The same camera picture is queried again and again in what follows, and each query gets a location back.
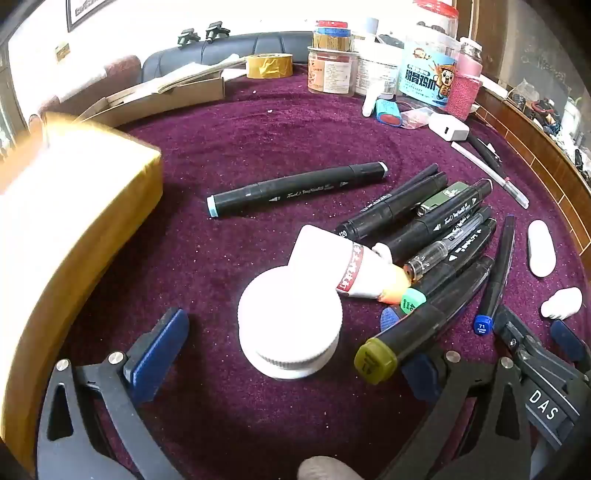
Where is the cartoon label jar red lid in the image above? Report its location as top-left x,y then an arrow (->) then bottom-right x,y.
398,0 -> 461,110

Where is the jar with blue red lid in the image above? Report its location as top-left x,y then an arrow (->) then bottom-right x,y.
313,20 -> 355,52

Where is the white plastic jar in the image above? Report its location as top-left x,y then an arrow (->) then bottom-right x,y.
355,41 -> 400,100

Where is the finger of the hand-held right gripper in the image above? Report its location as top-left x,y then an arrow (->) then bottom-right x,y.
493,305 -> 546,371
549,318 -> 589,384

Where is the clear transparent pen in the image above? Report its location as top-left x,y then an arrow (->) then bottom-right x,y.
403,213 -> 485,280

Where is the clear plastic cup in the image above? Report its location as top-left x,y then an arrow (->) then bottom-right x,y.
368,17 -> 394,45

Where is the white charger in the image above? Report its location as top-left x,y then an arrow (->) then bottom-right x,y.
428,113 -> 470,142

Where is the small white oblong object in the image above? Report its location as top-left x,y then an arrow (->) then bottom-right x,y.
540,287 -> 584,319

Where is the white pen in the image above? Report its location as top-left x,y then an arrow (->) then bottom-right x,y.
450,141 -> 530,209

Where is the black marker blue cap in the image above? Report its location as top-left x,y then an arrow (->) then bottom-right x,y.
472,215 -> 516,334

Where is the dark picture frame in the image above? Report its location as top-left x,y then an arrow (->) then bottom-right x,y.
65,0 -> 118,33

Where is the white bottle orange cap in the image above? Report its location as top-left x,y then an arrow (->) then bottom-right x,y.
287,224 -> 413,306

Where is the pink mesh covered jar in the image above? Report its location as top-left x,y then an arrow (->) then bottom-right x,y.
444,37 -> 484,122

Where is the black marker light-blue cap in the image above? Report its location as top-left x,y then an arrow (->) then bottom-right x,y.
206,161 -> 389,219

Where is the black marker olive cap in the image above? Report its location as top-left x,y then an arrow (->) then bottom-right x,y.
354,295 -> 465,385

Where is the clear jar orange label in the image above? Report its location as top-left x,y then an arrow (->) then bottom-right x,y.
307,46 -> 359,96

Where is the wide white bottle red label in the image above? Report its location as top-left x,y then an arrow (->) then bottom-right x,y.
237,267 -> 344,381

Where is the gold tape roll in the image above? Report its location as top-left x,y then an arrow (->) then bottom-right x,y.
245,52 -> 294,80

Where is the black leather sofa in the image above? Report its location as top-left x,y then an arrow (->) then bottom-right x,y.
141,31 -> 315,81

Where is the white tray with yellow rim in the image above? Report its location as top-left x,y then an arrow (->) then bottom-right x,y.
0,111 -> 165,472

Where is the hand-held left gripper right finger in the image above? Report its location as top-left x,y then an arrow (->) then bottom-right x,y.
380,308 -> 533,480

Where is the brown armchair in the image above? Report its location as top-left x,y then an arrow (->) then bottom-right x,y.
28,54 -> 142,127

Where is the small clear plastic bag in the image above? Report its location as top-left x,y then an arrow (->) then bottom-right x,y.
399,102 -> 435,131

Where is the black marker green cap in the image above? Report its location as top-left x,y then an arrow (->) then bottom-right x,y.
399,255 -> 496,316

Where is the small white tube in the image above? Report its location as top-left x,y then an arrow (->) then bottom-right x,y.
361,88 -> 394,117

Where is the stack of white papers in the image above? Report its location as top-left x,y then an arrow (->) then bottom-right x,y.
139,58 -> 247,95

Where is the thin black pen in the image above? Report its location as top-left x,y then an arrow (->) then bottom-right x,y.
390,163 -> 440,198

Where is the blue battery pack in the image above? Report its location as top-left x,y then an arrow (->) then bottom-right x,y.
374,99 -> 403,127

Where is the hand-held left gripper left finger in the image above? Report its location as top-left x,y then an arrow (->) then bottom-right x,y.
37,308 -> 190,480

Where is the white bottle green label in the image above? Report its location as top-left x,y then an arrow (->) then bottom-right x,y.
527,220 -> 557,278

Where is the brown cardboard box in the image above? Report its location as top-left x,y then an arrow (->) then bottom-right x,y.
76,69 -> 227,127

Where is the wooden glass cabinet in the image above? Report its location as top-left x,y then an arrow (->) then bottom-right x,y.
456,0 -> 591,195

